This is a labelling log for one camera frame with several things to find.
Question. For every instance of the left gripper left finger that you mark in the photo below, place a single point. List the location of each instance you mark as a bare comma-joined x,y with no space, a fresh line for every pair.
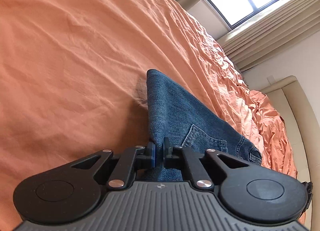
137,157

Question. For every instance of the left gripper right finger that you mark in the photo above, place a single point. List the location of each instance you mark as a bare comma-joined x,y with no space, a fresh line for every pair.
175,156

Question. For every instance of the blue denim jeans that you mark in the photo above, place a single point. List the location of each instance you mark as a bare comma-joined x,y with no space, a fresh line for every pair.
176,114

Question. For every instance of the beige padded headboard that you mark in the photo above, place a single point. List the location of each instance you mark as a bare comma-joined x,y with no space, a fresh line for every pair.
302,128

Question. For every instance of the orange bed sheet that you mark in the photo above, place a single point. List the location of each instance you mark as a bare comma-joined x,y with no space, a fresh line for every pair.
73,81

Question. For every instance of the beige right curtain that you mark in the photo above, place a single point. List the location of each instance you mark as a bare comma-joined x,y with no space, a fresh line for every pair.
275,29

